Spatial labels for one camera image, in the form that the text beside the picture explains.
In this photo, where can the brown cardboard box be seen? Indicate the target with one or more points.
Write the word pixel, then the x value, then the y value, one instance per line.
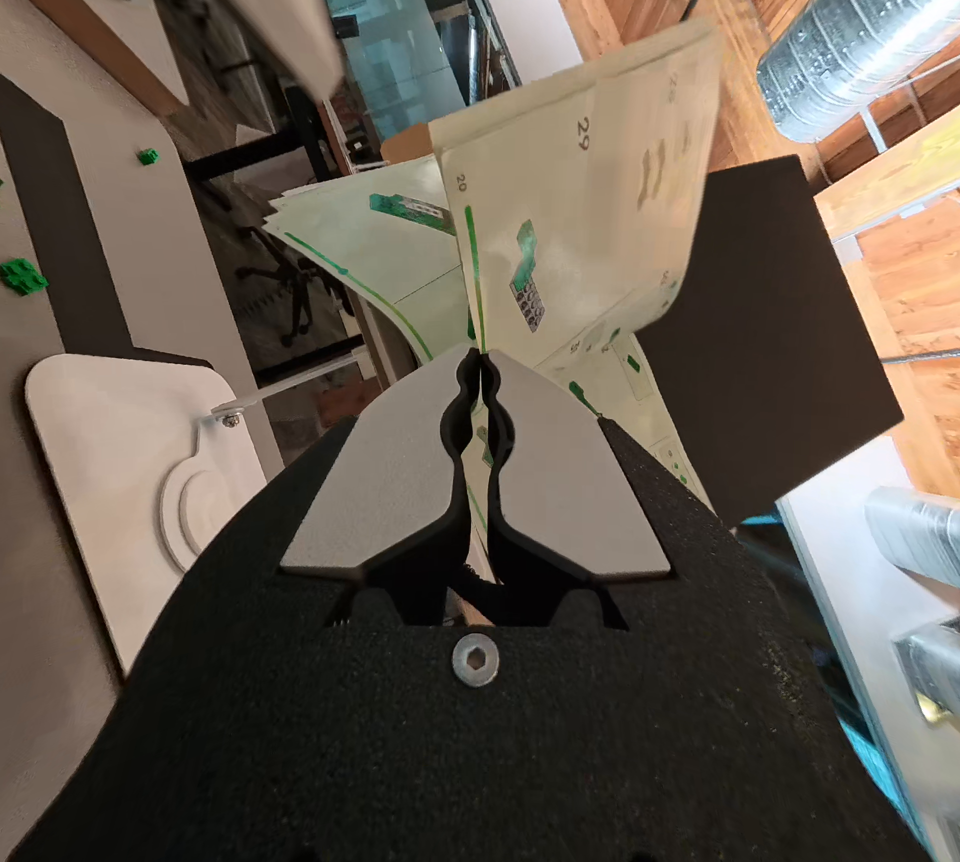
pixel 405 142

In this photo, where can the green flat plate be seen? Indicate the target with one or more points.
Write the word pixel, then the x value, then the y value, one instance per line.
pixel 22 276

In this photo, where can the building instruction booklet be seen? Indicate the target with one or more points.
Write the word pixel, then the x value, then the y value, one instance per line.
pixel 525 202

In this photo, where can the white rounded board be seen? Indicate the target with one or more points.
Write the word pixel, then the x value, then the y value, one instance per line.
pixel 112 472

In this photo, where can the small metal bracket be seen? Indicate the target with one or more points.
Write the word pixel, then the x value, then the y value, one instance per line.
pixel 231 414

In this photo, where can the small green toy brick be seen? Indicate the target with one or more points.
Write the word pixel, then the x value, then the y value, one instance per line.
pixel 148 156

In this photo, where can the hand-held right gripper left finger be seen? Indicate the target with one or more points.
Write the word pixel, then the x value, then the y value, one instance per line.
pixel 375 487

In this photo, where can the silver duct pipe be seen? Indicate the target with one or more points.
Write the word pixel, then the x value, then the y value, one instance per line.
pixel 919 536
pixel 934 674

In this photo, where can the white desk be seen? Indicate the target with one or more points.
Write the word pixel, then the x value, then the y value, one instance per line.
pixel 127 217

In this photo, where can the black square panel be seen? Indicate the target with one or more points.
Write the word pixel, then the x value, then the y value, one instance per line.
pixel 765 337

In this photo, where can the large silver ventilation duct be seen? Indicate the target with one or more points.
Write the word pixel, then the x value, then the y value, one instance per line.
pixel 862 15

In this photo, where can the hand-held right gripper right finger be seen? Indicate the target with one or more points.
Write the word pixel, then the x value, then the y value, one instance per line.
pixel 570 487

